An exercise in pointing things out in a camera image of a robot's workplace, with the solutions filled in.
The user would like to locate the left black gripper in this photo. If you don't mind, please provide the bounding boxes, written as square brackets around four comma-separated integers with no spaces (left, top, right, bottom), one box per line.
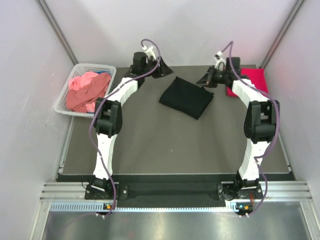
[142,56,174,79]

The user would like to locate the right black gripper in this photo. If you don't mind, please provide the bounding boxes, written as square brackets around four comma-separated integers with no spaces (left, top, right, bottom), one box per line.
[195,66,229,89]

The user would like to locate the black t shirt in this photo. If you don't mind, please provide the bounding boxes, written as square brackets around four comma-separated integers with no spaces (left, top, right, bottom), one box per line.
[159,77,214,120]

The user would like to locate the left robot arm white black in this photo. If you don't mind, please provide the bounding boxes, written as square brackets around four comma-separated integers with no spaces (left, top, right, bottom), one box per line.
[86,51,173,201]

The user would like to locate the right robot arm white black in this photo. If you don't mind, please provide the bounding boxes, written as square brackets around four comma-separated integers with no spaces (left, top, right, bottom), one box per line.
[196,66,280,201]

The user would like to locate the folded red t shirt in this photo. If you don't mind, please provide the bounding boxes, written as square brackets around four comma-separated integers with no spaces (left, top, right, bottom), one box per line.
[238,68,269,94]

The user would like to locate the white plastic laundry basket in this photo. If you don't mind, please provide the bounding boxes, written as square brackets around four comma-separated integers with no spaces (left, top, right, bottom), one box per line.
[54,63,117,118]

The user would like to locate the crumpled pink t shirt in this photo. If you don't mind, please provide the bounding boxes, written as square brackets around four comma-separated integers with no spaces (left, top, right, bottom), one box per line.
[65,71,112,113]

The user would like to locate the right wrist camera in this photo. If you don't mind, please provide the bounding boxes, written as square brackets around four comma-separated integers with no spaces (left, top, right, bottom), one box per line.
[214,51,241,75]

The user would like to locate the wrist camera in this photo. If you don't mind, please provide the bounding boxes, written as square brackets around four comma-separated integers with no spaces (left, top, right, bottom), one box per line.
[130,45,158,75]
[214,51,241,75]

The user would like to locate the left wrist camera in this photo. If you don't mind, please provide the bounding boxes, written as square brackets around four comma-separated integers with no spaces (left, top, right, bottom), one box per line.
[130,45,158,75]

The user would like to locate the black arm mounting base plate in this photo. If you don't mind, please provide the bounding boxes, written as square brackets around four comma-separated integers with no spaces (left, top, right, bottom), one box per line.
[84,174,263,207]

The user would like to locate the perforated grey cable duct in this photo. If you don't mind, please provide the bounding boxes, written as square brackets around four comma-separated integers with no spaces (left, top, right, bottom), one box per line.
[49,201,250,214]

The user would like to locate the aluminium frame rail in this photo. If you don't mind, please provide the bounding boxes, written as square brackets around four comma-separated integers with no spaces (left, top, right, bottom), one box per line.
[40,181,313,202]

